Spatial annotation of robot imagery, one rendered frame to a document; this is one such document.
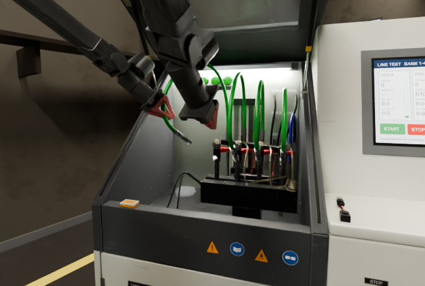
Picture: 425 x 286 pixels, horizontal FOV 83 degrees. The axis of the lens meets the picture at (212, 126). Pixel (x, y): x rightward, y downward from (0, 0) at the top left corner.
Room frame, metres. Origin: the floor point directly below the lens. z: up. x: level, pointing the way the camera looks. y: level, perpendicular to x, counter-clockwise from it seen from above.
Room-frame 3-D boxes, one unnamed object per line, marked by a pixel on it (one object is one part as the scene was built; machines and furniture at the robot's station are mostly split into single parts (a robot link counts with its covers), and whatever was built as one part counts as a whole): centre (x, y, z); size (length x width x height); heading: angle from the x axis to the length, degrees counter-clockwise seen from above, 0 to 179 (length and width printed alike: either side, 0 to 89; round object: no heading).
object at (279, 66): (1.15, -0.09, 1.43); 0.54 x 0.03 x 0.02; 74
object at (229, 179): (0.87, -0.13, 0.91); 0.34 x 0.10 x 0.15; 74
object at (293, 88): (1.09, -0.32, 1.20); 0.13 x 0.03 x 0.31; 74
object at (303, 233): (0.67, 0.05, 0.87); 0.62 x 0.04 x 0.16; 74
